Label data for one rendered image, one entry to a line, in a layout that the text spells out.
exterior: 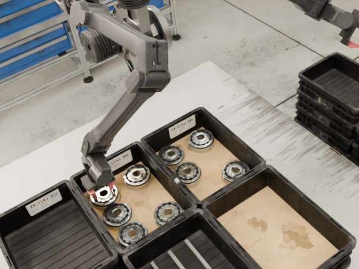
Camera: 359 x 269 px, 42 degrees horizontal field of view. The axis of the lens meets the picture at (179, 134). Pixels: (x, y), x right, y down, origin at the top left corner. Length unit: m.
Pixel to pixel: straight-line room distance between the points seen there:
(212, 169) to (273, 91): 1.69
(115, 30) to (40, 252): 0.80
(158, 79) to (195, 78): 1.14
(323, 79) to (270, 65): 0.96
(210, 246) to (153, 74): 0.63
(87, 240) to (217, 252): 0.45
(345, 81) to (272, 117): 0.69
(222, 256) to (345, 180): 0.64
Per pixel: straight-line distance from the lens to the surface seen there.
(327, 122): 2.61
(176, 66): 3.68
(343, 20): 1.65
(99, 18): 1.47
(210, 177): 1.76
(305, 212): 1.63
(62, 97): 3.64
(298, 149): 2.04
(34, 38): 3.38
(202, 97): 2.29
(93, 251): 1.65
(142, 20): 1.87
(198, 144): 1.84
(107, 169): 1.53
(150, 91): 1.31
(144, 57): 1.25
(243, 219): 1.65
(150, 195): 1.74
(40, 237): 1.75
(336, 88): 2.68
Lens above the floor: 2.19
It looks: 45 degrees down
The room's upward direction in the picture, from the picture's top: 9 degrees counter-clockwise
